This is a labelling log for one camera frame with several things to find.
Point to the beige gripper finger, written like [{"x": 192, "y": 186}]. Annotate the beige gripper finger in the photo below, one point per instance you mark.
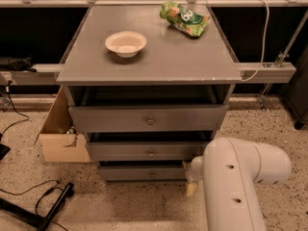
[{"x": 190, "y": 188}]

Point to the grey bottom drawer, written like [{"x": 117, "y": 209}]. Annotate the grey bottom drawer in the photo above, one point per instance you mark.
[{"x": 141, "y": 173}]

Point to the grey drawer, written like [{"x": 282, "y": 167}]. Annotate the grey drawer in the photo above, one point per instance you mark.
[
  {"x": 141, "y": 173},
  {"x": 145, "y": 151},
  {"x": 148, "y": 118}
]

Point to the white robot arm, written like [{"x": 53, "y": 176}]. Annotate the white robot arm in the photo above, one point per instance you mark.
[{"x": 229, "y": 170}]

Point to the grey middle drawer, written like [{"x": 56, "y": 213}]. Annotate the grey middle drawer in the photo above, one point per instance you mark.
[{"x": 145, "y": 151}]

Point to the grey drawer cabinet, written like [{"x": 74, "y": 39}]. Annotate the grey drawer cabinet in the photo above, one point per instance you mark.
[{"x": 166, "y": 48}]

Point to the grey top drawer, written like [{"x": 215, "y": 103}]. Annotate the grey top drawer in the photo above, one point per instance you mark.
[{"x": 148, "y": 118}]

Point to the cardboard box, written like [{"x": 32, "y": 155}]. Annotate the cardboard box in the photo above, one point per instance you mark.
[{"x": 60, "y": 140}]

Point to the green snack bag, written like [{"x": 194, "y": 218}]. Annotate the green snack bag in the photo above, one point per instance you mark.
[{"x": 183, "y": 19}]

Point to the metal frame rail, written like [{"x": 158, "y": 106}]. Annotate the metal frame rail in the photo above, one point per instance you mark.
[{"x": 127, "y": 75}]

